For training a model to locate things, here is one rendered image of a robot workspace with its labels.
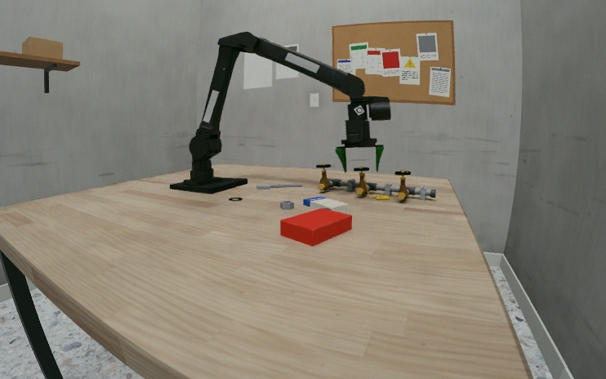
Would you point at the grey hex nut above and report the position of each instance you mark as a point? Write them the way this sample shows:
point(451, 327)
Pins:
point(287, 205)

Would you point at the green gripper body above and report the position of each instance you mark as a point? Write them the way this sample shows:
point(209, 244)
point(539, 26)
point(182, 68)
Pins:
point(370, 142)

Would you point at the red rectangular block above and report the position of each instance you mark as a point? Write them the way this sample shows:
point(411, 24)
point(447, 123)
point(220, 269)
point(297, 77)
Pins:
point(315, 227)

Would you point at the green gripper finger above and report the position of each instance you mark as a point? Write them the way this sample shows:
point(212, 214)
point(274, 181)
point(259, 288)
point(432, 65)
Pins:
point(379, 151)
point(342, 156)

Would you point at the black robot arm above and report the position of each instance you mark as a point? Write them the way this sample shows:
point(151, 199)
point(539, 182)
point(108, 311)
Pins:
point(207, 142)

